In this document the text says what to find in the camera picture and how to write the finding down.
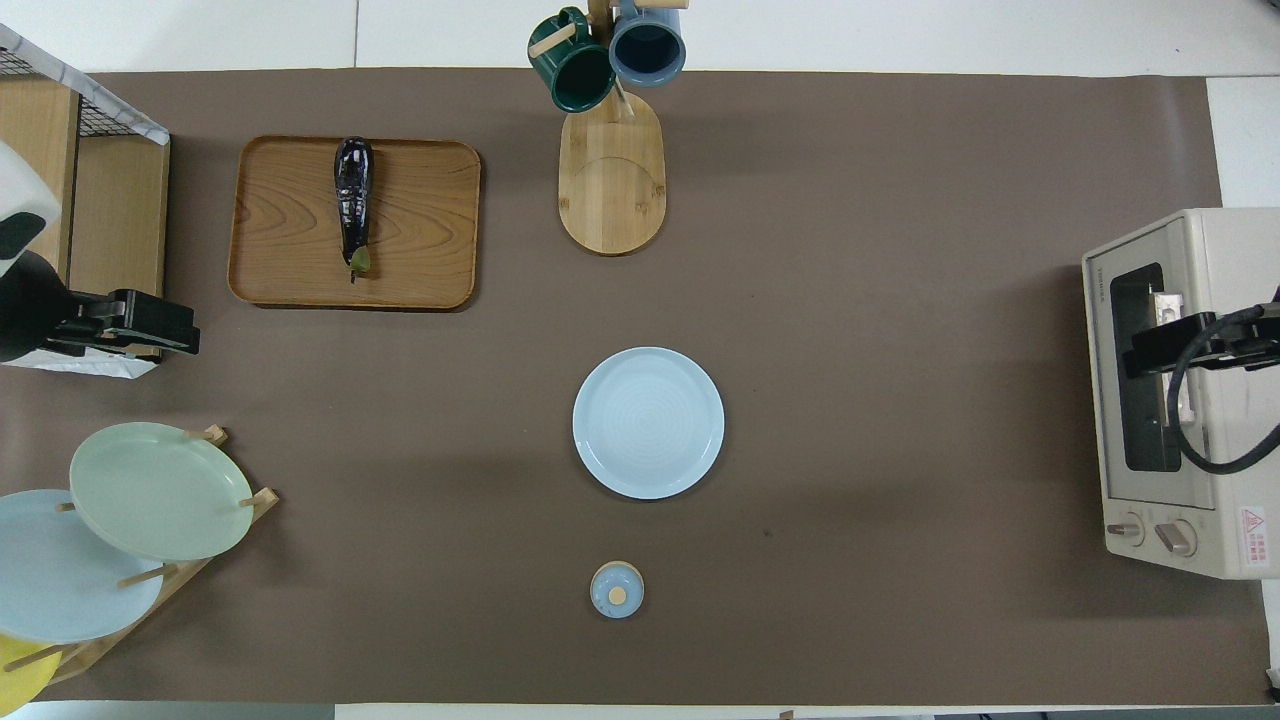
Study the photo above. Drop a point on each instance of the wooden mug tree stand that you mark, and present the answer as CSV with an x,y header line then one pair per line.
x,y
612,190

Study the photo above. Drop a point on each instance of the brown table mat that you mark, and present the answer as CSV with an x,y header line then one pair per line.
x,y
850,300

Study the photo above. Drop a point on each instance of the light blue round plate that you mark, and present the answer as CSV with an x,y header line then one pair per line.
x,y
648,422

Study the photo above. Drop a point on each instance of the wooden serving tray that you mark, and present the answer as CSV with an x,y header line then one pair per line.
x,y
290,230

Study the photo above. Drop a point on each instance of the beige toaster oven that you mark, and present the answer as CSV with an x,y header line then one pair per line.
x,y
1240,250

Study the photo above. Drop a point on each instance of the small silver oven knob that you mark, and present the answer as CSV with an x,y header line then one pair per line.
x,y
1125,529

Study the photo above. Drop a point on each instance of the wooden dish rack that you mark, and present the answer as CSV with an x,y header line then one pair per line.
x,y
268,500

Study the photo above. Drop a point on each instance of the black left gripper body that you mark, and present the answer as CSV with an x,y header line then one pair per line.
x,y
150,322

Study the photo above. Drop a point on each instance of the large silver oven knob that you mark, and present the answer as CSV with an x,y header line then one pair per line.
x,y
1175,538

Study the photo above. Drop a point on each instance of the large pale blue plate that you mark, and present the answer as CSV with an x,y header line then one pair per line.
x,y
60,580

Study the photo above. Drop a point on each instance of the oven glass door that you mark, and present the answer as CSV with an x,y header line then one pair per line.
x,y
1100,400

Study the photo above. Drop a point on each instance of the dark purple eggplant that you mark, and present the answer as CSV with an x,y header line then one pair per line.
x,y
353,190

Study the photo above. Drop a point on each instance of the dark green mug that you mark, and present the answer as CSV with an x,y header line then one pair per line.
x,y
585,80

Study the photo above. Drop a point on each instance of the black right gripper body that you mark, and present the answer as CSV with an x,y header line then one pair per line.
x,y
1160,350

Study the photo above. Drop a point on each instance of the yellow plate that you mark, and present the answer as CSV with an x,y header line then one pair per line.
x,y
20,680

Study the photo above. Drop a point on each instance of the pale green plate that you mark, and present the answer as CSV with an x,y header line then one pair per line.
x,y
160,490

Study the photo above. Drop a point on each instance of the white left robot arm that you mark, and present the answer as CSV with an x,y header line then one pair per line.
x,y
25,200

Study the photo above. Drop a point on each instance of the blue grey mug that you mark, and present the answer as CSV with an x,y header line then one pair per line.
x,y
648,50

